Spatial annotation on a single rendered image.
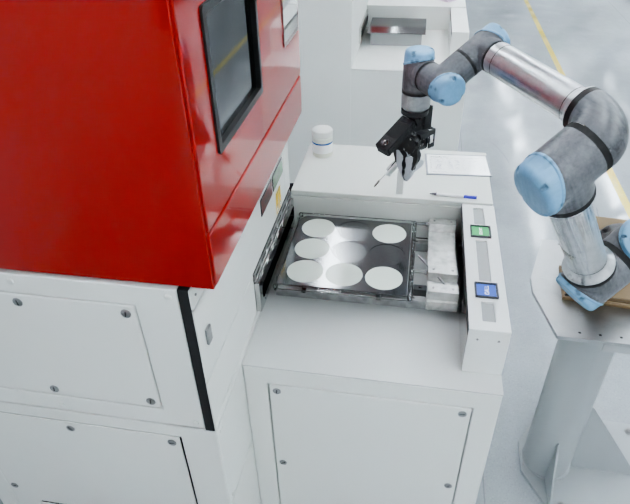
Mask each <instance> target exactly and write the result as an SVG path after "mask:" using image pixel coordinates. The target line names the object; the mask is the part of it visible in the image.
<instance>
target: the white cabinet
mask: <svg viewBox="0 0 630 504"><path fill-rule="evenodd" d="M243 373H244V380H245V388H246V395H247V402H248V410H249V417H250V424H251V432H252V439H253V446H254V454H255V461H256V468H257V476H258V483H259V490H260V498H261V504H475V503H476V499H477V495H478V491H479V487H480V483H481V479H482V476H483V472H484V468H485V464H486V460H487V456H488V452H489V448H490V444H491V440H492V436H493V432H494V428H495V425H496V421H497V417H498V413H499V409H500V405H501V401H502V397H503V396H497V395H488V394H480V393H472V392H463V391H455V390H446V389H438V388H429V387H421V386H412V385H404V384H395V383H387V382H378V381H370V380H361V379H353V378H344V377H336V376H327V375H319V374H310V373H302V372H293V371H285V370H276V369H268V368H259V367H251V366H243Z"/></svg>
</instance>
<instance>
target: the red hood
mask: <svg viewBox="0 0 630 504"><path fill-rule="evenodd" d="M299 74H300V50H299V22H298V0H0V269H10V270H20V271H31V272H41V273H51V274H61V275H72V276H82V277H92V278H102V279H113V280H123V281H133V282H143V283H154V284H164V285H174V286H184V287H193V288H203V289H215V287H216V285H217V284H218V282H219V280H220V278H221V276H222V274H223V272H224V270H225V267H226V265H227V263H228V261H229V259H230V257H231V255H232V253H233V251H234V249H235V247H236V245H237V243H238V241H239V239H240V237H241V235H242V233H243V231H244V229H245V227H246V225H247V222H248V220H249V218H250V216H251V214H252V212H253V210H254V208H255V206H256V204H257V202H258V200H259V198H260V196H261V194H262V192H263V190H264V188H265V186H266V184H267V182H268V180H269V178H270V175H271V173H272V171H273V169H274V167H275V165H276V163H277V161H278V159H279V157H280V155H281V153H282V151H283V149H284V147H285V145H286V143H287V141H288V139H289V137H290V135H291V133H292V130H293V128H294V126H295V124H296V122H297V120H298V118H299V116H300V114H301V112H302V103H301V77H300V75H299Z"/></svg>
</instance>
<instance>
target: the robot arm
mask: <svg viewBox="0 0 630 504"><path fill-rule="evenodd" d="M434 60H435V51H434V49H433V48H432V47H430V46H426V45H414V46H410V47H408V48H407V49H406V50H405V54H404V62H403V77H402V94H401V114H402V116H401V117H400V118H399V119H398V120H397V121H396V122H395V124H394V125H393V126H392V127H391V128H390V129H389V130H388V131H387V132H386V133H385V134H384V135H383V136H382V138H381V139H380V140H379V141H378V142H377V143H376V147H377V149H378V151H379V152H381V153H382V154H384V155H386V156H390V155H391V154H392V153H393V154H394V158H395V162H396V164H397V167H398V170H399V172H400V174H401V176H402V178H403V180H404V181H408V180H409V179H410V178H411V177H412V175H413V174H414V172H415V171H417V170H418V169H419V168H421V167H422V165H423V163H424V161H423V160H422V159H420V158H421V152H420V150H423V149H425V148H426V147H427V144H428V149H429V148H431V147H433V146H434V141H435V132H436V128H433V127H431V122H432V113H433V105H430V101H431V100H433V101H434V102H437V103H440V104H441V105H443V106H452V105H455V104H456V103H458V102H459V101H460V100H461V98H462V96H463V95H464V94H465V90H466V83H467V82H468V81H470V80H471V79H472V78H473V77H474V76H476V75H477V74H478V73H479V72H480V71H482V70H483V71H485V72H486V73H488V74H490V75H491V76H493V77H495V78H496V79H498V80H499V81H501V82H502V83H504V84H505V85H507V86H509V87H510V88H512V89H513V90H515V91H516V92H518V93H519V94H521V95H523V96H524V97H526V98H527V99H529V100H530V101H532V102H533V103H535V104H537V105H538V106H540V107H541V108H543V109H544V110H546V111H547V112H549V113H551V114H552V115H554V116H555V117H557V118H558V119H560V120H561V121H562V126H563V129H561V130H560V131H559V132H558V133H557V134H555V135H554V136H553V137H552V138H550V139H549V140H548V141H547V142H546V143H544V144H543V145H542V146H541V147H539V148H538V149H537V150H536V151H535V152H533V153H531V154H529V155H528V156H527V157H526V158H525V159H524V161H523V162H522V163H521V164H519V165H518V166H517V168H516V169H515V172H514V182H515V186H516V188H517V191H518V193H519V194H520V195H521V196H522V197H523V198H522V199H523V200H524V202H525V203H526V204H527V205H528V206H529V207H530V208H531V209H532V210H533V211H534V212H535V213H537V214H539V215H541V216H544V217H549V218H550V220H551V223H552V226H553V228H554V231H555V233H556V236H557V239H558V241H559V244H560V246H561V249H562V252H563V254H564V258H563V261H562V270H563V272H562V273H559V275H558V276H557V277H556V282H557V283H558V284H559V285H560V287H561V288H562V289H563V290H564V291H565V292H566V293H567V294H568V295H569V296H570V297H572V298H573V299H574V300H575V301H576V302H577V303H578V304H579V305H581V306H582V307H583V308H585V309H586V310H589V311H593V310H595V309H597V308H598V307H599V306H602V305H604V303H605V302H606V301H607V300H608V299H610V298H611V297H612V296H614V295H615V294H616V293H617V292H619V291H620V290H621V289H622V288H624V287H625V286H626V285H628V284H629V283H630V219H629V220H627V221H626V222H624V223H616V224H611V225H608V226H606V227H604V228H602V229H601V230H599V226H598V223H597V219H596V216H595V212H594V209H593V205H592V203H593V202H594V200H595V198H596V193H597V190H596V185H595V181H596V180H597V179H598V178H599V177H600V176H602V175H603V174H604V173H605V172H607V171H608V170H609V169H610V168H612V167H613V166H614V165H615V164H616V163H618V162H619V160H620V159H621V158H622V156H623V155H624V153H625V151H626V148H627V145H628V141H629V126H628V122H627V118H626V116H625V114H624V111H623V109H622V108H621V107H620V105H619V104H618V102H617V101H616V100H615V99H614V98H613V97H612V96H610V95H609V94H608V93H606V92H605V91H603V90H601V89H599V88H598V87H595V86H589V87H584V86H582V85H580V84H579V83H577V82H575V81H573V80H572V79H570V78H568V77H566V76H564V75H563V74H561V73H559V72H557V71H556V70H554V69H552V68H550V67H548V66H547V65H545V64H543V63H541V62H540V61H538V60H536V59H534V58H533V57H531V56H529V55H527V54H525V53H524V52H522V51H520V50H518V49H517V48H515V47H513V46H511V45H510V38H509V35H508V34H507V32H506V31H505V29H503V28H502V27H501V26H500V25H499V24H497V23H489V24H487V25H486V26H485V27H484V28H482V29H481V30H479V31H477V32H476V33H475V34H474V36H472V37H471V38H470V39H469V40H468V41H467V42H465V43H464V44H463V45H462V46H461V47H459V48H458V49H457V50H456V51H455V52H453V53H452V54H451V55H450V56H449V57H447V58H446V59H445V60H444V61H443V62H442V63H440V64H438V63H436V62H434ZM403 115H404V116H403ZM405 116H406V117H405ZM429 129H431V130H429ZM431 135H433V142H432V143H430V140H431V139H430V136H431ZM428 137H429V138H428Z"/></svg>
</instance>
